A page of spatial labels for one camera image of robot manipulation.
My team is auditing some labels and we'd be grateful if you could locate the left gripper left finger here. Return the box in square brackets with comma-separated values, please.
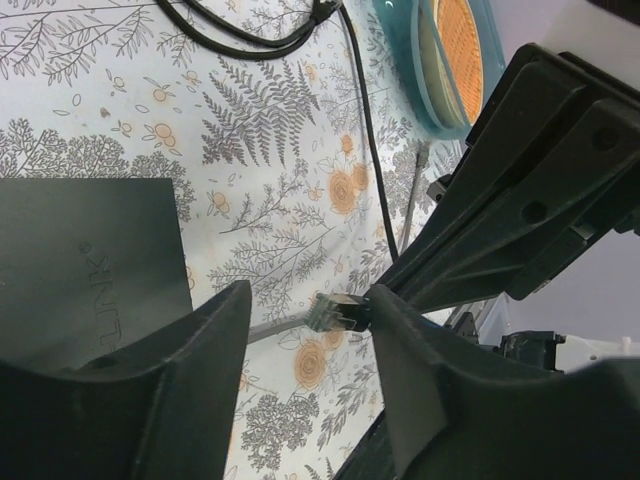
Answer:
[1, 281, 252, 479]

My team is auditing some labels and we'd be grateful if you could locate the floral table mat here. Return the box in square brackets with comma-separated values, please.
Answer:
[1, 1, 461, 479]

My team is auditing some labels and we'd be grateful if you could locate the black cable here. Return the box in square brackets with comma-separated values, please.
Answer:
[157, 0, 401, 264]

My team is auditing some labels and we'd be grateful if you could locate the black network switch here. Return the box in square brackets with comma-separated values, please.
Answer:
[1, 178, 192, 370]

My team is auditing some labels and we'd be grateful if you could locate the teal plastic tray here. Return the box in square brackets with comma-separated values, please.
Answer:
[373, 1, 506, 140]

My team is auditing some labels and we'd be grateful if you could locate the grey ethernet cable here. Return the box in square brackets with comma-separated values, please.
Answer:
[247, 142, 431, 346]

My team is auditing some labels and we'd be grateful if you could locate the round woven bamboo basket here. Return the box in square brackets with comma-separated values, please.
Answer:
[435, 0, 484, 124]

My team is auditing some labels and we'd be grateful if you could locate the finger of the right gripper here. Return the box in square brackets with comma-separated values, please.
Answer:
[389, 165, 639, 313]
[377, 42, 640, 301]

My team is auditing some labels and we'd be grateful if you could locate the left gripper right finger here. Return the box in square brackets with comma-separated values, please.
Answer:
[368, 285, 639, 479]

